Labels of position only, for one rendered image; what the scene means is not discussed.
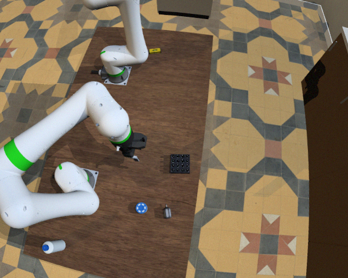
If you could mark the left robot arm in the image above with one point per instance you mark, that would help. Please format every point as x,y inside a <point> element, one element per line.
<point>116,57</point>

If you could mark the dark grey knob panel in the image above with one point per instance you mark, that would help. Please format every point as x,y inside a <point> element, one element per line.
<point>180,163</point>

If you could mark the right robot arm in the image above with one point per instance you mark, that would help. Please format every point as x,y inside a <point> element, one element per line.
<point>19,207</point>

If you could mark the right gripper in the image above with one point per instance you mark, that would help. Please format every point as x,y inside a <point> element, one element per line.
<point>135,141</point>

